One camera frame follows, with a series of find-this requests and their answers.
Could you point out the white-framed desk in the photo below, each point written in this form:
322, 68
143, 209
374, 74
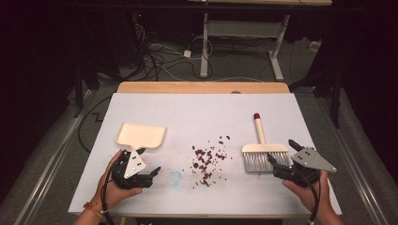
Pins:
244, 28

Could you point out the aluminium floor rail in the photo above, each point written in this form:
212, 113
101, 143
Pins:
53, 156
353, 162

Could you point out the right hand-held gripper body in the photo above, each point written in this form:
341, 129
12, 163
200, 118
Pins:
309, 161

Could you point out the cream plastic dustpan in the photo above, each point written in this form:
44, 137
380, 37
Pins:
140, 136

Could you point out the person's left hand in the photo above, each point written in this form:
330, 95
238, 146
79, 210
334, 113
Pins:
109, 193

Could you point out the white power adapter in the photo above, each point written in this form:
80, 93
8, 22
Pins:
187, 53

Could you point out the cream hand brush grey bristles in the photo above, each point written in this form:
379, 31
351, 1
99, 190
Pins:
264, 150

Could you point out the white foam board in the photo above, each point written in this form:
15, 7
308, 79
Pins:
194, 115

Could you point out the dark red beans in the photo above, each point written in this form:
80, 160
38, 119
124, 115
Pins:
202, 153

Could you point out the wooden table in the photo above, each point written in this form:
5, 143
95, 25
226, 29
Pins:
187, 87

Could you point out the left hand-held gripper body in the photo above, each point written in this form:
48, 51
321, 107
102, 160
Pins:
134, 165

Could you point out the person's right hand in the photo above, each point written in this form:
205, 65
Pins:
313, 197

